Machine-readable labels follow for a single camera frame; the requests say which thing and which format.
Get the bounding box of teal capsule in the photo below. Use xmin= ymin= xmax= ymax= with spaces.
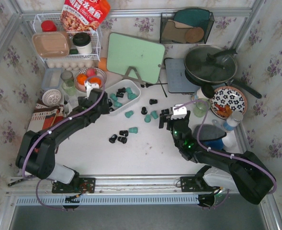
xmin=124 ymin=110 xmax=134 ymax=118
xmin=144 ymin=114 xmax=151 ymax=123
xmin=150 ymin=111 xmax=159 ymax=119
xmin=128 ymin=127 xmax=138 ymax=134
xmin=125 ymin=87 xmax=133 ymax=94
xmin=110 ymin=93 xmax=118 ymax=102
xmin=127 ymin=93 xmax=137 ymax=100
xmin=114 ymin=101 xmax=123 ymax=108

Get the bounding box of white storage basket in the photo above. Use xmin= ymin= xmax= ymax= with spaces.
xmin=105 ymin=80 xmax=141 ymax=116

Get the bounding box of grey blue oven mitt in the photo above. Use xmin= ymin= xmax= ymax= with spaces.
xmin=199 ymin=124 xmax=226 ymax=150

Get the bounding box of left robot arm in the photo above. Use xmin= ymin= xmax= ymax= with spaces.
xmin=15 ymin=89 xmax=109 ymax=184

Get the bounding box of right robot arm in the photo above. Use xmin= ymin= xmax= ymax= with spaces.
xmin=159 ymin=109 xmax=277 ymax=205

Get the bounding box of right orange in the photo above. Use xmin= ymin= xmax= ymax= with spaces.
xmin=90 ymin=76 xmax=102 ymax=86

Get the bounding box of orange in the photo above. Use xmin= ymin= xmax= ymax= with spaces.
xmin=90 ymin=76 xmax=102 ymax=86
xmin=77 ymin=74 xmax=88 ymax=86

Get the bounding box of clear glass tumbler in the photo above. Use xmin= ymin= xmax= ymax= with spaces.
xmin=68 ymin=95 xmax=79 ymax=109

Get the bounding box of grey induction cooker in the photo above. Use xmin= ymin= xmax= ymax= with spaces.
xmin=164 ymin=58 xmax=200 ymax=93

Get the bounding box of green glass cup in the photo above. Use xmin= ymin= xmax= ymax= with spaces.
xmin=193 ymin=98 xmax=211 ymax=117

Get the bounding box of fruit bowl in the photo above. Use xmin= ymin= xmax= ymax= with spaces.
xmin=74 ymin=68 xmax=107 ymax=92

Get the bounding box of left orange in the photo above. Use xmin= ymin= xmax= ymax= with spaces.
xmin=77 ymin=74 xmax=88 ymax=86

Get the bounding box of pink peach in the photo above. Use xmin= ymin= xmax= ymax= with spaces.
xmin=86 ymin=68 xmax=96 ymax=77

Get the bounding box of green glass tumbler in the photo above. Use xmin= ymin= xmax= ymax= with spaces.
xmin=61 ymin=81 xmax=76 ymax=96

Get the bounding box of orange sponge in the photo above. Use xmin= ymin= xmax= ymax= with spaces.
xmin=98 ymin=57 xmax=107 ymax=71

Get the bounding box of grey glass tumbler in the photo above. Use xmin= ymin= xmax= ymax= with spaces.
xmin=60 ymin=70 xmax=74 ymax=87

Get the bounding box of white round strainer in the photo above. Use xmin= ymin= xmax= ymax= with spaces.
xmin=42 ymin=89 xmax=62 ymax=107

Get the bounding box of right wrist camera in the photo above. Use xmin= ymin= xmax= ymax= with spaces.
xmin=170 ymin=104 xmax=187 ymax=120

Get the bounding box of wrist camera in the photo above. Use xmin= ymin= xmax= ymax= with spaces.
xmin=170 ymin=104 xmax=187 ymax=120
xmin=84 ymin=80 xmax=100 ymax=98

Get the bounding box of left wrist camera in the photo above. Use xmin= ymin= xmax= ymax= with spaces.
xmin=84 ymin=80 xmax=100 ymax=98

